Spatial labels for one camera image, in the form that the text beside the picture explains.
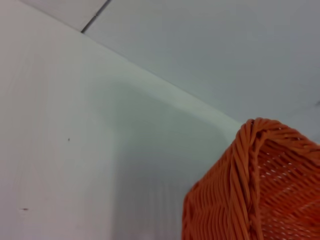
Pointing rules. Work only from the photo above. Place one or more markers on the orange woven plastic basket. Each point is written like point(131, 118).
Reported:
point(275, 190)

